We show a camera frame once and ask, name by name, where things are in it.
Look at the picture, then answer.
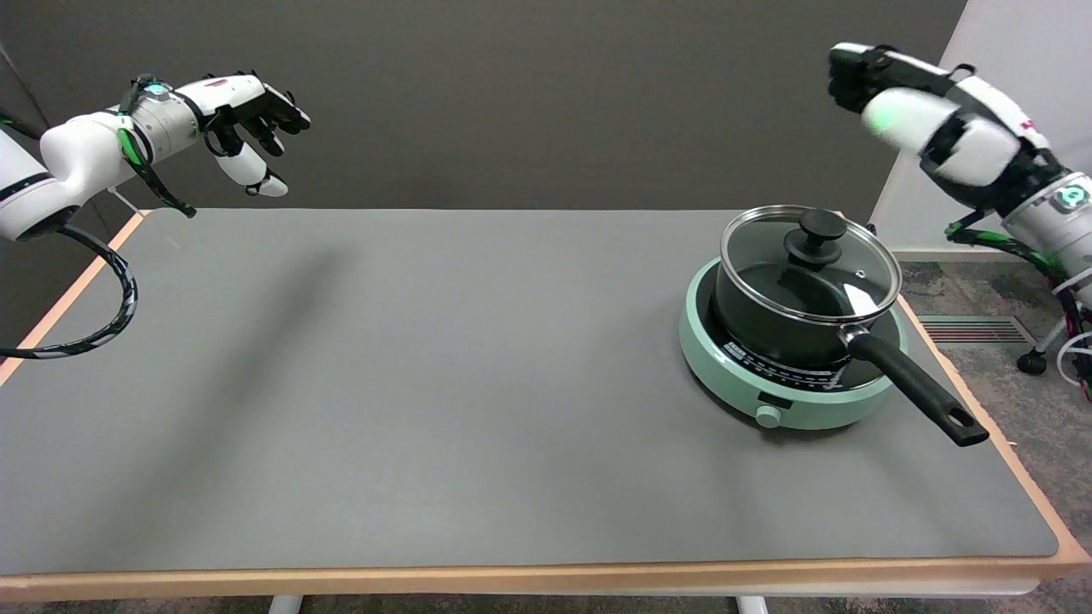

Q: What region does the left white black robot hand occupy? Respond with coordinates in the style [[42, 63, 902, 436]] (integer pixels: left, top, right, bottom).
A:
[[175, 70, 312, 199]]

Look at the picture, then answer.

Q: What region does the grey table mat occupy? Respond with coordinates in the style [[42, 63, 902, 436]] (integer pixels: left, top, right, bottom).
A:
[[0, 209, 1060, 576]]

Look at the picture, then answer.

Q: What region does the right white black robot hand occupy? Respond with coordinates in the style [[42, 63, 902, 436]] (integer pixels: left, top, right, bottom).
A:
[[828, 43, 1067, 214]]

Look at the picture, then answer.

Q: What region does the black pot with long handle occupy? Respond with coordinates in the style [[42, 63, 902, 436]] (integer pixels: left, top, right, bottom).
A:
[[712, 256, 990, 449]]

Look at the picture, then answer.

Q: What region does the white partition board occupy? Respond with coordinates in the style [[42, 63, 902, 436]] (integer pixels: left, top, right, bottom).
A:
[[868, 0, 1092, 254]]

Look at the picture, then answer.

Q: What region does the glass pot lid black knob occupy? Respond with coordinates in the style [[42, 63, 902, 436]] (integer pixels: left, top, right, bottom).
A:
[[719, 205, 903, 325]]

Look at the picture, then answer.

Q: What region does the floor vent grille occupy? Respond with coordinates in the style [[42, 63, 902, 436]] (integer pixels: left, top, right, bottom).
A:
[[917, 316, 1037, 346]]

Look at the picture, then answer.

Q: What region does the green black wrist cable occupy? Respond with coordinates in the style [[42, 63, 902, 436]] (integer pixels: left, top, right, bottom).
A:
[[944, 213, 1092, 402]]

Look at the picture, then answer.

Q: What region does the green black strap cable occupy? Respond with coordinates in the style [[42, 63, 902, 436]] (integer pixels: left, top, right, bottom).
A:
[[117, 75, 197, 219]]

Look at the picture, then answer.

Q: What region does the black braided cable loop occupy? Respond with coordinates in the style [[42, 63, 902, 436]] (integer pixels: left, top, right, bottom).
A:
[[0, 223, 139, 360]]

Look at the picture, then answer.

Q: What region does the mint green induction cooker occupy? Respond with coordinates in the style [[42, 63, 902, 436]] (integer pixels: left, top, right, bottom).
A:
[[679, 256, 910, 431]]

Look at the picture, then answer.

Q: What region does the wheeled metal stand base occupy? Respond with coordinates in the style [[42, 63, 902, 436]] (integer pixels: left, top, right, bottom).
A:
[[1017, 316, 1076, 376]]

